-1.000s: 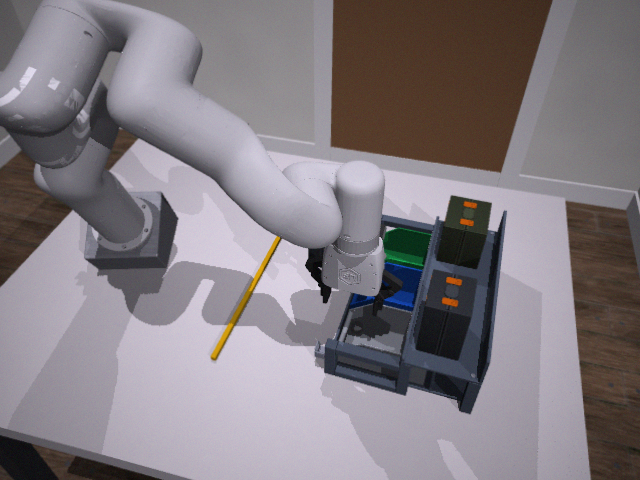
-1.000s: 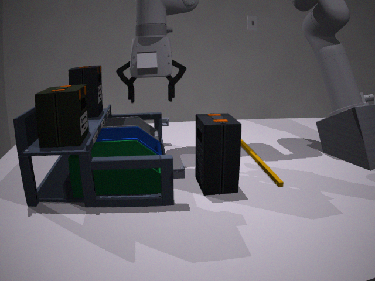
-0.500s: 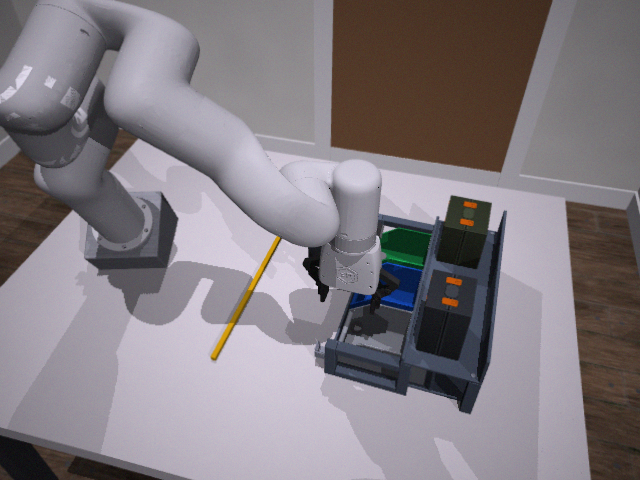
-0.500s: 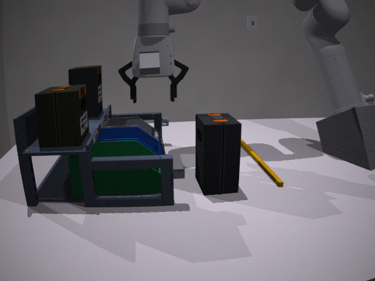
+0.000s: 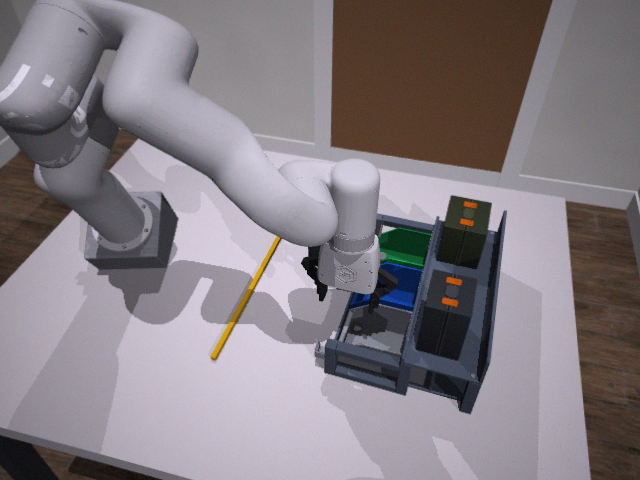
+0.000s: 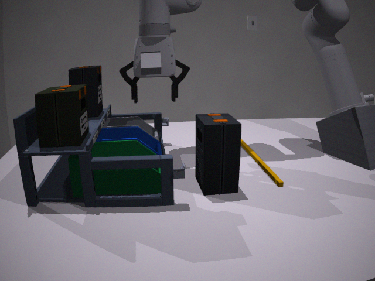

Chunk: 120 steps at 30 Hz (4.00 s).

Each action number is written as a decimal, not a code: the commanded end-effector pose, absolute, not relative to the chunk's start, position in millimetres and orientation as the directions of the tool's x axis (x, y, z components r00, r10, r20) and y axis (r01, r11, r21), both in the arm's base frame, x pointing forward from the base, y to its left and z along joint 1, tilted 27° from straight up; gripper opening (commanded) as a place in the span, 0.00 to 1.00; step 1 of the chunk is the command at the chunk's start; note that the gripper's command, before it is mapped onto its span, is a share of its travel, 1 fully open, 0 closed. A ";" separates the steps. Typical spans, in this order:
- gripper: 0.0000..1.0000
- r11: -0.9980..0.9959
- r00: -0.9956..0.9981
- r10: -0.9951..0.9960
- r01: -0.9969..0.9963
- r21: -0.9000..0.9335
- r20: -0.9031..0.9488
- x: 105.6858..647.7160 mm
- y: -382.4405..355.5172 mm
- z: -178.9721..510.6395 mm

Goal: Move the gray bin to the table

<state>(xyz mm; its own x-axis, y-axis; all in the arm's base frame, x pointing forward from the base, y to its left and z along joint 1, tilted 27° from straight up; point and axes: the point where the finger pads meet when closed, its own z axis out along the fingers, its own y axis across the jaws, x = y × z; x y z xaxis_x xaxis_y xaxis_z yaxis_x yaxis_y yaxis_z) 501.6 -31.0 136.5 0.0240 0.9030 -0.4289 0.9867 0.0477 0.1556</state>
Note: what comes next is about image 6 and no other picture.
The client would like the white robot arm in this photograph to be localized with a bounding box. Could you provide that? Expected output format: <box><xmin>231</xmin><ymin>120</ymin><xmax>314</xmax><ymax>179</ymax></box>
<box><xmin>139</xmin><ymin>0</ymin><xmax>374</xmax><ymax>116</ymax></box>

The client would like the blue open bin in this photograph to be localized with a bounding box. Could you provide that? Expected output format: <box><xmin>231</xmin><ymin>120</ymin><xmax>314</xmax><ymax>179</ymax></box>
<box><xmin>96</xmin><ymin>126</ymin><xmax>162</xmax><ymax>155</ymax></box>

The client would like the green open bin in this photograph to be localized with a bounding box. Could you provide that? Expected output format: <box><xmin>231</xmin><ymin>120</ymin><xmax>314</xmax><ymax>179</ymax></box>
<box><xmin>68</xmin><ymin>140</ymin><xmax>161</xmax><ymax>197</ymax></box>

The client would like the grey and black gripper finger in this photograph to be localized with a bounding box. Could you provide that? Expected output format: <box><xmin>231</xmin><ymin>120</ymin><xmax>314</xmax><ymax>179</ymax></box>
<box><xmin>169</xmin><ymin>60</ymin><xmax>190</xmax><ymax>102</ymax></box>
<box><xmin>119</xmin><ymin>61</ymin><xmax>140</xmax><ymax>103</ymax></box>

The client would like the yellow bar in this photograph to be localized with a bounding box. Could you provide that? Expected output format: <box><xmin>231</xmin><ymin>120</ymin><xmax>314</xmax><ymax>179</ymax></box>
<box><xmin>241</xmin><ymin>139</ymin><xmax>284</xmax><ymax>187</ymax></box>

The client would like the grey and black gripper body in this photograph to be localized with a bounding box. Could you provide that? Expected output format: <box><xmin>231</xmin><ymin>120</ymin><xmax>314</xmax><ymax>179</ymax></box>
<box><xmin>133</xmin><ymin>35</ymin><xmax>176</xmax><ymax>78</ymax></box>

